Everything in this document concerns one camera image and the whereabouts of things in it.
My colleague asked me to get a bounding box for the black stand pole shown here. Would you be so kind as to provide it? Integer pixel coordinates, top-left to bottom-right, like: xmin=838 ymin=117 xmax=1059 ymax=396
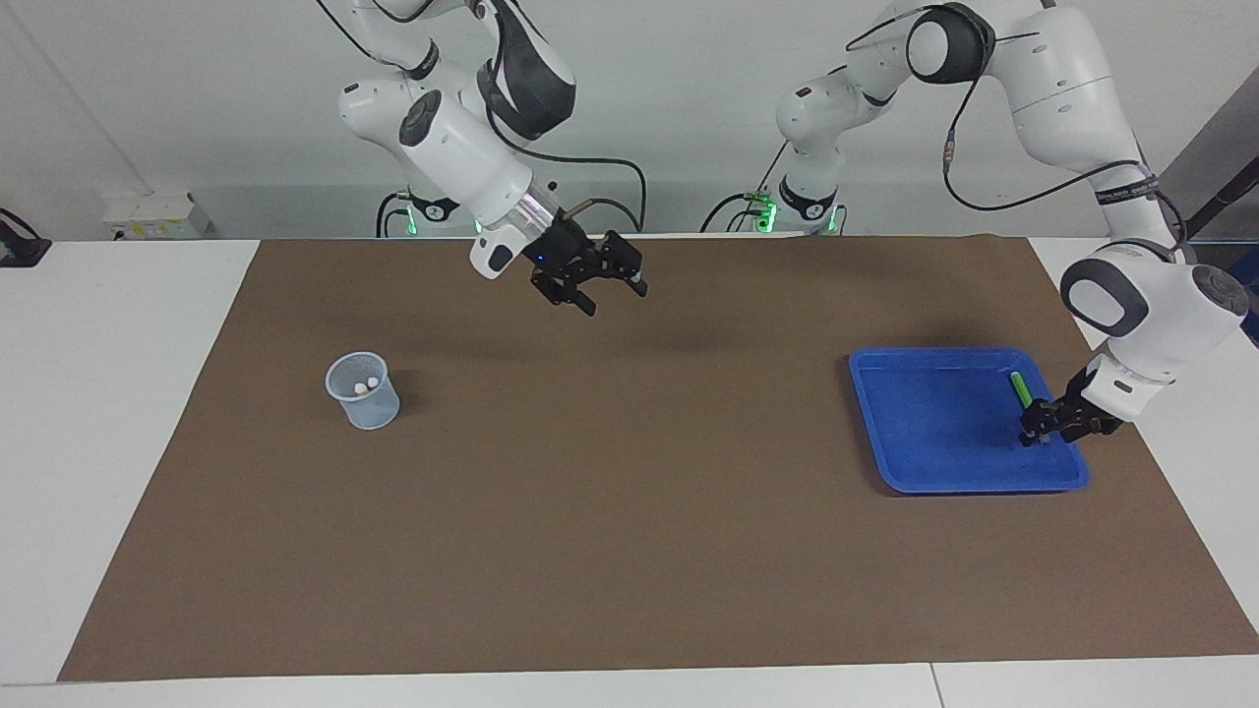
xmin=1185 ymin=155 xmax=1259 ymax=242

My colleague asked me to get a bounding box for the white power strip box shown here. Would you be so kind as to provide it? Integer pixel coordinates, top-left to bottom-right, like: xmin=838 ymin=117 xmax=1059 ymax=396
xmin=101 ymin=190 xmax=210 ymax=240

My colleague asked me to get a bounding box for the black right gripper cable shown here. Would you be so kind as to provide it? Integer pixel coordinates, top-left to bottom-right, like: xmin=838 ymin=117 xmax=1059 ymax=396
xmin=317 ymin=0 xmax=648 ymax=235

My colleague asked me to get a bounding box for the blue crate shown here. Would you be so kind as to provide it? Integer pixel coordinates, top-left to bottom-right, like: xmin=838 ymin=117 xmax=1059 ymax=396
xmin=1234 ymin=264 xmax=1259 ymax=347

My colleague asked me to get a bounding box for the blue plastic tray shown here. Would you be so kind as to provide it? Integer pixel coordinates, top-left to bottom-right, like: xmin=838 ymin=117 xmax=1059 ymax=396
xmin=848 ymin=346 xmax=1091 ymax=496

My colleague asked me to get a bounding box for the black clamp mount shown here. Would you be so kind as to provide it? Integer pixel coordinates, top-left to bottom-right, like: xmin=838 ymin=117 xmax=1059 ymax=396
xmin=0 ymin=208 xmax=52 ymax=268

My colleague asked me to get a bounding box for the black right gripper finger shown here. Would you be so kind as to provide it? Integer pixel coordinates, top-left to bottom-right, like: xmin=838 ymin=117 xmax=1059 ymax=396
xmin=531 ymin=267 xmax=599 ymax=319
xmin=600 ymin=230 xmax=650 ymax=299

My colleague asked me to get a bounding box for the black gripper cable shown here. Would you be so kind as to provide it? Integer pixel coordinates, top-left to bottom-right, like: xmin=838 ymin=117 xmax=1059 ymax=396
xmin=846 ymin=5 xmax=1191 ymax=266
xmin=317 ymin=0 xmax=648 ymax=235

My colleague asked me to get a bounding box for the brown table mat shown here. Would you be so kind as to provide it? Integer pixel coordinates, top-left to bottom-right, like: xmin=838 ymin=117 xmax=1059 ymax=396
xmin=57 ymin=234 xmax=1259 ymax=682

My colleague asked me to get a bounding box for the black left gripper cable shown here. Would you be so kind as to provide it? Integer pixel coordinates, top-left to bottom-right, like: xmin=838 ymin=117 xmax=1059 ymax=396
xmin=846 ymin=5 xmax=1191 ymax=266

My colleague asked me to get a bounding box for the translucent plastic cup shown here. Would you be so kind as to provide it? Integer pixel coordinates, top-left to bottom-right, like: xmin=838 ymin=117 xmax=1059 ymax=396
xmin=325 ymin=351 xmax=401 ymax=431

